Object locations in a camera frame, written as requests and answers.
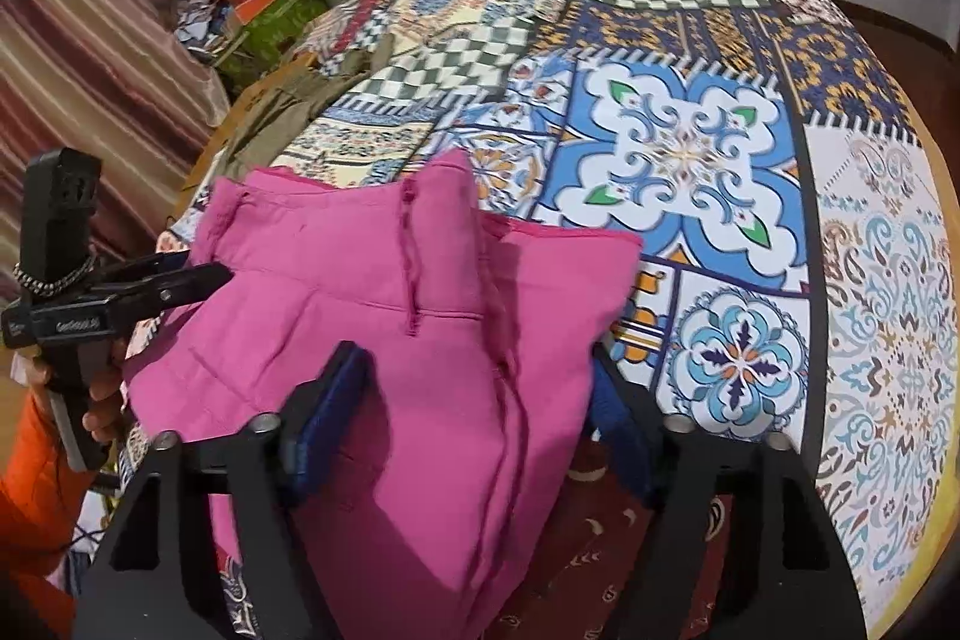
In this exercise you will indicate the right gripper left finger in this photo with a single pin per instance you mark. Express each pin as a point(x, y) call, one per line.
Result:
point(157, 572)

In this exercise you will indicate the yellow wooden side table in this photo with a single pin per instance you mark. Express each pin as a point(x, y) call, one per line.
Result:
point(243, 105)

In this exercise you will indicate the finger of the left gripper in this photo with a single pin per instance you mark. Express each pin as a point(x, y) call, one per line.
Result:
point(147, 287)

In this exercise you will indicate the orange left sleeve forearm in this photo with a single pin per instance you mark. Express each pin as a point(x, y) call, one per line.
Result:
point(42, 498)

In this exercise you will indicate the green storage box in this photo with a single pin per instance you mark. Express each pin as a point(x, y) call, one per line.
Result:
point(263, 40)

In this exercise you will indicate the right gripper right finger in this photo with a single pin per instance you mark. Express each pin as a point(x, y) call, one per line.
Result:
point(737, 543)

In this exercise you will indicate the pink pants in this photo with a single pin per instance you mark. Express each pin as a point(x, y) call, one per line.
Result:
point(480, 328)

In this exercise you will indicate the striped red curtain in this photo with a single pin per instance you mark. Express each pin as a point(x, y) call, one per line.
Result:
point(107, 77)

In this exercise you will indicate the left hand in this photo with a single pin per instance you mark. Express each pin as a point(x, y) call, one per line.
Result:
point(103, 418)

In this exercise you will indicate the olive green pants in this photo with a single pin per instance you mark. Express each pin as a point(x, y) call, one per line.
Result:
point(287, 109)

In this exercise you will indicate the patchwork patterned bedspread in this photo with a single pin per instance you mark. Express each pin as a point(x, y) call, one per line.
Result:
point(795, 233)

